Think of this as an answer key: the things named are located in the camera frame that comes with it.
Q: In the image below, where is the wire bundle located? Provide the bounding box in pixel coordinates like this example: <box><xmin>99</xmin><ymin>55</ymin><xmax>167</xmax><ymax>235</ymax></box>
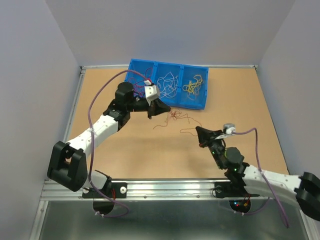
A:
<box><xmin>152</xmin><ymin>109</ymin><xmax>201</xmax><ymax>138</ymax></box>

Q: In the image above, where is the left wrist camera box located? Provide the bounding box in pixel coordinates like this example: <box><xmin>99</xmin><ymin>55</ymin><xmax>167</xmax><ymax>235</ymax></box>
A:
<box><xmin>144</xmin><ymin>84</ymin><xmax>160</xmax><ymax>102</ymax></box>

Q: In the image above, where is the blue three-compartment bin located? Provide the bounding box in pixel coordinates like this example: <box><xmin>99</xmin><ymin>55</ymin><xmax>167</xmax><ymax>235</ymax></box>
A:
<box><xmin>125</xmin><ymin>58</ymin><xmax>209</xmax><ymax>110</ymax></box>

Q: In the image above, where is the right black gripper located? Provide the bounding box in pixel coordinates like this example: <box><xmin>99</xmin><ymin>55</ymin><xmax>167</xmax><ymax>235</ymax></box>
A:
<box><xmin>197</xmin><ymin>125</ymin><xmax>226</xmax><ymax>170</ymax></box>

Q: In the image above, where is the aluminium left rail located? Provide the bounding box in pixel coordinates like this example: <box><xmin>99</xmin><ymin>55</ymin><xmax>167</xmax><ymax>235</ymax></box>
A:
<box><xmin>51</xmin><ymin>66</ymin><xmax>87</xmax><ymax>181</ymax></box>

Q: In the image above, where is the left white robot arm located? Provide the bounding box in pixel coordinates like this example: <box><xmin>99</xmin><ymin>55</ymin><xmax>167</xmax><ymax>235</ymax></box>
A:
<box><xmin>47</xmin><ymin>82</ymin><xmax>171</xmax><ymax>197</ymax></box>

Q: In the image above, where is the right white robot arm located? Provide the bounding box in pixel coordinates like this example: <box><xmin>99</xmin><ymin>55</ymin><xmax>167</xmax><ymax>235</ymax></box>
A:
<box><xmin>195</xmin><ymin>123</ymin><xmax>320</xmax><ymax>221</ymax></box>

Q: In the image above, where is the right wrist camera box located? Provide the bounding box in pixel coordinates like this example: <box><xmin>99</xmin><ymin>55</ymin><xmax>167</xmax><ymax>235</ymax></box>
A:
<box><xmin>223</xmin><ymin>123</ymin><xmax>236</xmax><ymax>136</ymax></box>

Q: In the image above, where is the aluminium rail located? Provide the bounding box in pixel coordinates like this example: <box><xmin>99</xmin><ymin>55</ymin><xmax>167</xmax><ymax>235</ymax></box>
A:
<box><xmin>39</xmin><ymin>177</ymin><xmax>308</xmax><ymax>201</ymax></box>
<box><xmin>51</xmin><ymin>66</ymin><xmax>87</xmax><ymax>181</ymax></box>

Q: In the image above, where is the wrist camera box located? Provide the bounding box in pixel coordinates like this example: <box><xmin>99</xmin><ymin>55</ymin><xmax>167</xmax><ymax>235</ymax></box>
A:
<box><xmin>144</xmin><ymin>84</ymin><xmax>160</xmax><ymax>102</ymax></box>
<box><xmin>223</xmin><ymin>123</ymin><xmax>236</xmax><ymax>136</ymax></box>

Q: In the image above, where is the red wire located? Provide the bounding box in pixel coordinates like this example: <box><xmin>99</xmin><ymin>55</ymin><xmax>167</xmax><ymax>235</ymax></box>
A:
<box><xmin>128</xmin><ymin>67</ymin><xmax>154</xmax><ymax>98</ymax></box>

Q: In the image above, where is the aluminium front rail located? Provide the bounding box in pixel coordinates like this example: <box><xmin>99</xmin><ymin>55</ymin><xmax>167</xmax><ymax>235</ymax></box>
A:
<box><xmin>39</xmin><ymin>177</ymin><xmax>308</xmax><ymax>201</ymax></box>

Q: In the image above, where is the white wire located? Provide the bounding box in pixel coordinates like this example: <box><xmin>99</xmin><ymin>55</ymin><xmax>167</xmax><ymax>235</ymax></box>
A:
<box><xmin>156</xmin><ymin>71</ymin><xmax>180</xmax><ymax>100</ymax></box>

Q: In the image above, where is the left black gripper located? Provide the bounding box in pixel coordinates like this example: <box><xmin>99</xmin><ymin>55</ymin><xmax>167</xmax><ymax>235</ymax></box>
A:
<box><xmin>126</xmin><ymin>96</ymin><xmax>170</xmax><ymax>119</ymax></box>

